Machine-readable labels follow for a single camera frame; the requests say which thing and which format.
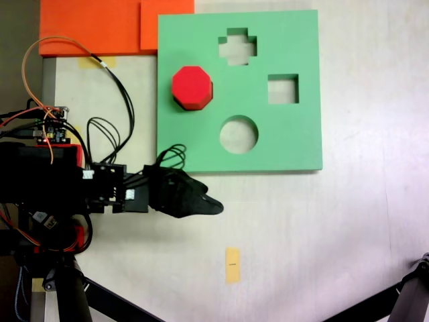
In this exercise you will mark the yellow tape strip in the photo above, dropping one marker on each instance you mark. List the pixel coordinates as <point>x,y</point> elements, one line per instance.
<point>87,62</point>

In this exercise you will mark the thin black tripod brace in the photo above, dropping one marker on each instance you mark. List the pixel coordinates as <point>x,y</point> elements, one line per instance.
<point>117,303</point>
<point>368,307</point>

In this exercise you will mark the yellow paper label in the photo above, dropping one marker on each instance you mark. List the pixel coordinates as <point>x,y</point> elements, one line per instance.
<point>233,265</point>

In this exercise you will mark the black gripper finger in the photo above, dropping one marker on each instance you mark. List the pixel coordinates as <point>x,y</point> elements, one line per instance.
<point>207,206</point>
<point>197,188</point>

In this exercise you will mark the red octagonal pillar block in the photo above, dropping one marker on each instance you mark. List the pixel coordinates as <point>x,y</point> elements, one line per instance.
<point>191,85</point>

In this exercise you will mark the small yellow tape piece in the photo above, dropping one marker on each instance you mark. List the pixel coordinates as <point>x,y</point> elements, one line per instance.
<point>77,130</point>

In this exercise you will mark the thick black tripod leg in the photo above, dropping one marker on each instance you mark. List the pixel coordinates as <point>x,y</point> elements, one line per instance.
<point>72,302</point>

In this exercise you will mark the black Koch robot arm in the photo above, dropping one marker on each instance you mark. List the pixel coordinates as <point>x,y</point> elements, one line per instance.
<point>50,181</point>

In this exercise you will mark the green shape sorter board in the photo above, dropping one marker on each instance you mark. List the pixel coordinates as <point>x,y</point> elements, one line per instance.
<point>295,141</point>

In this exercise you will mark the notched black tripod leg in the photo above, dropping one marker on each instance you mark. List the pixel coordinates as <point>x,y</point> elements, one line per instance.
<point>414,295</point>

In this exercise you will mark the orange flat block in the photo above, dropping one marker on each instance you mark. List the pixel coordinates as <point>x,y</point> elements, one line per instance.
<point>94,27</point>

